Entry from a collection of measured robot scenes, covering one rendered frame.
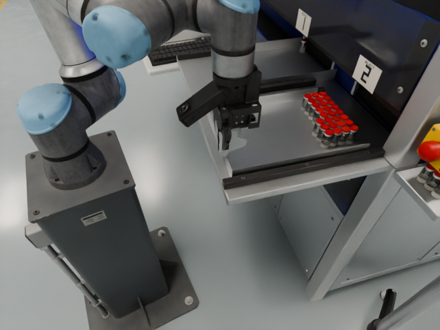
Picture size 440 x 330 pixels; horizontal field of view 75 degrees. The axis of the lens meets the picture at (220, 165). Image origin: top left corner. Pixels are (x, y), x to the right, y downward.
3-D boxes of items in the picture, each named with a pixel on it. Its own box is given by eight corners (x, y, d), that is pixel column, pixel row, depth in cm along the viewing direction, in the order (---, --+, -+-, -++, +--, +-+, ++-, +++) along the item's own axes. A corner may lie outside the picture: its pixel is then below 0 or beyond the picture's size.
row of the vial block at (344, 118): (320, 104, 85) (324, 90, 82) (354, 143, 73) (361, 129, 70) (313, 105, 85) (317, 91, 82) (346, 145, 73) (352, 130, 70)
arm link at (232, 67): (217, 59, 46) (205, 38, 51) (217, 85, 49) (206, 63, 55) (261, 54, 47) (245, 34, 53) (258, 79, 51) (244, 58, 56)
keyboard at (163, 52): (230, 38, 136) (230, 33, 135) (242, 50, 127) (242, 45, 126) (145, 52, 126) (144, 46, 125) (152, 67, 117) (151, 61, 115)
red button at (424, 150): (427, 149, 58) (438, 134, 55) (442, 163, 56) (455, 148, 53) (411, 153, 58) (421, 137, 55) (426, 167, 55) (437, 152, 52)
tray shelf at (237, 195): (293, 45, 118) (293, 40, 117) (414, 164, 71) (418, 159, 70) (176, 59, 109) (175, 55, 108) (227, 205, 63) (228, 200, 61)
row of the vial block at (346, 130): (313, 105, 85) (317, 91, 82) (346, 145, 73) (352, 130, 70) (306, 106, 85) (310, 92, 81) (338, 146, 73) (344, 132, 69)
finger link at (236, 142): (247, 161, 66) (250, 129, 59) (222, 166, 65) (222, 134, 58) (242, 152, 68) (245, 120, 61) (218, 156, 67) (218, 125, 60)
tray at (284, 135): (314, 97, 88) (317, 87, 86) (365, 154, 71) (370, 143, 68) (206, 114, 82) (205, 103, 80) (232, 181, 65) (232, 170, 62)
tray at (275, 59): (299, 46, 113) (301, 36, 111) (334, 78, 96) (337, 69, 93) (215, 56, 107) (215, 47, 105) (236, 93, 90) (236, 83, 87)
